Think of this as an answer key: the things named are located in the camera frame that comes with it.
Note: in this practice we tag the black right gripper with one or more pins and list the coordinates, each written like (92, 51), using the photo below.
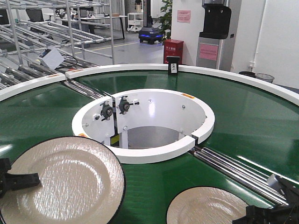
(277, 215)

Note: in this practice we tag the metal roller rack shelving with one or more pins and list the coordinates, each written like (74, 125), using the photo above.
(29, 27)

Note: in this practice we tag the red fire extinguisher box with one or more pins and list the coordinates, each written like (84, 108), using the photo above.
(173, 48)

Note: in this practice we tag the beige plate with black rim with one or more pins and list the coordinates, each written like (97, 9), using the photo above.
(81, 182)

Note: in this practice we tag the black framed sign stand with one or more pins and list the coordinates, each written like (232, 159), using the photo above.
(173, 62)

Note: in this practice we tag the black and silver drink machine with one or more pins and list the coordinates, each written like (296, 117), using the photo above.
(217, 40)

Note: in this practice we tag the steel conveyor rollers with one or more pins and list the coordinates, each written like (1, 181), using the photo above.
(241, 173)

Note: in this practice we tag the right black bearing block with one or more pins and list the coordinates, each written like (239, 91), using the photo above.
(124, 105)

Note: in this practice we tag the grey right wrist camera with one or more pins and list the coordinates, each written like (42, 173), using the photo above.
(279, 184)

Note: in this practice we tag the white electrical control box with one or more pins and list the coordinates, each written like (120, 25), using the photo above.
(51, 58)

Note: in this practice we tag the black bearing block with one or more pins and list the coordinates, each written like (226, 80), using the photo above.
(124, 105)
(107, 111)

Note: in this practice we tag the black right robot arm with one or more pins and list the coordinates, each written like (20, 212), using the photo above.
(292, 197)

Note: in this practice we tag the wire mesh waste bin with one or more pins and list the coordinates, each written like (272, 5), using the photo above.
(265, 77)

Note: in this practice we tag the pink wall notice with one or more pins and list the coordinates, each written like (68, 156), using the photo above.
(184, 16)

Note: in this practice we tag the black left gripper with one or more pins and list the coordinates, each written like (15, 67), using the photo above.
(13, 181)

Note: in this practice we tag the left black bearing block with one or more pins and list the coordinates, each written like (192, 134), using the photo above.
(107, 111)

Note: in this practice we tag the blue-lit mobile robot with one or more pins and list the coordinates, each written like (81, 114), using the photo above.
(147, 32)

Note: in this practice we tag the green potted plant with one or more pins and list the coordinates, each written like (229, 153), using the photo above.
(166, 19)

